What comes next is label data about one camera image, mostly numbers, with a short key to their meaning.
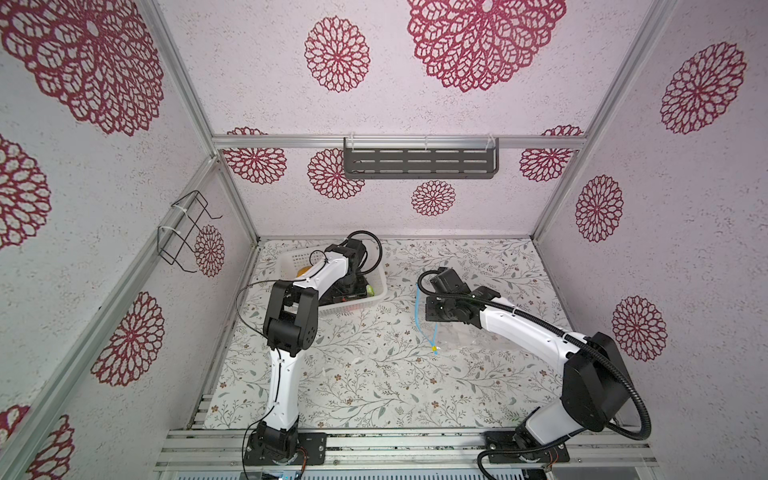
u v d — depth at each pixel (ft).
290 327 1.89
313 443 2.48
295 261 3.41
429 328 3.12
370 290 3.36
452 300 2.17
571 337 1.53
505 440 2.46
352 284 2.81
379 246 3.04
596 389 1.42
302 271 2.12
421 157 3.08
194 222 2.65
